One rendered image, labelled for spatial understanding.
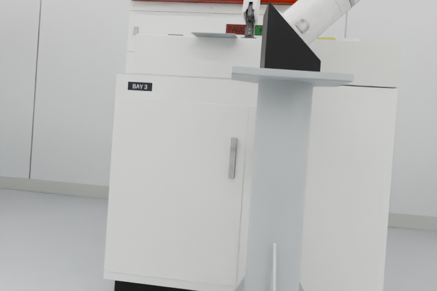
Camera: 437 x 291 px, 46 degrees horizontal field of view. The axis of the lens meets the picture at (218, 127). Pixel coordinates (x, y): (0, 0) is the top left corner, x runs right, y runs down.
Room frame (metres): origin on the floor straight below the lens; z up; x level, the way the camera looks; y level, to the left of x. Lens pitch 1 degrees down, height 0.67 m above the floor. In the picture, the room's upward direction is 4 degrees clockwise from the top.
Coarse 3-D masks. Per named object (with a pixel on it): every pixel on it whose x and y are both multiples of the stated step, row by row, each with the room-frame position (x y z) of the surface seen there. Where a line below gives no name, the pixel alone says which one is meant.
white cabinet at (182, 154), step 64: (128, 128) 1.84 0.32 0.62; (192, 128) 1.80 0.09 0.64; (320, 128) 1.72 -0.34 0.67; (384, 128) 1.69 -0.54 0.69; (128, 192) 1.83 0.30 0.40; (192, 192) 1.79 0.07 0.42; (320, 192) 1.72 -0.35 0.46; (384, 192) 1.69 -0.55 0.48; (128, 256) 1.83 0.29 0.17; (192, 256) 1.79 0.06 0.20; (320, 256) 1.72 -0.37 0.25; (384, 256) 1.69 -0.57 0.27
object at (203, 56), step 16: (144, 48) 1.83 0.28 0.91; (160, 48) 1.82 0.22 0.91; (176, 48) 1.81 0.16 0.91; (192, 48) 1.80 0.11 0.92; (208, 48) 1.79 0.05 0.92; (224, 48) 1.78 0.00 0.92; (240, 48) 1.77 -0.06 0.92; (256, 48) 1.76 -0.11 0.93; (144, 64) 1.83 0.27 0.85; (160, 64) 1.82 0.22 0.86; (176, 64) 1.81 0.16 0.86; (192, 64) 1.80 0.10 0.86; (208, 64) 1.79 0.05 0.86; (224, 64) 1.78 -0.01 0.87; (240, 64) 1.77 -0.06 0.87; (256, 64) 1.76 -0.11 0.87
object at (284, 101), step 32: (288, 96) 1.45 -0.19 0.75; (256, 128) 1.51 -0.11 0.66; (288, 128) 1.45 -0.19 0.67; (256, 160) 1.49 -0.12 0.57; (288, 160) 1.45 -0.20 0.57; (256, 192) 1.48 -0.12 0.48; (288, 192) 1.45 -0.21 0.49; (256, 224) 1.48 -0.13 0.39; (288, 224) 1.45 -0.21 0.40; (256, 256) 1.47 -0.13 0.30; (288, 256) 1.45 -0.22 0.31; (256, 288) 1.46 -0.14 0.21; (288, 288) 1.46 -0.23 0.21
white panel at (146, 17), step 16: (144, 16) 2.49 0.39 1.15; (160, 16) 2.47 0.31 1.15; (176, 16) 2.46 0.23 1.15; (192, 16) 2.44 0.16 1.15; (208, 16) 2.43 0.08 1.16; (224, 16) 2.42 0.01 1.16; (240, 16) 2.41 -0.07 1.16; (128, 32) 2.50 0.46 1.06; (144, 32) 2.48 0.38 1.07; (160, 32) 2.47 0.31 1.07; (176, 32) 2.46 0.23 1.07; (224, 32) 2.42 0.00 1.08; (128, 48) 2.50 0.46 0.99; (128, 64) 2.50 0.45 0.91
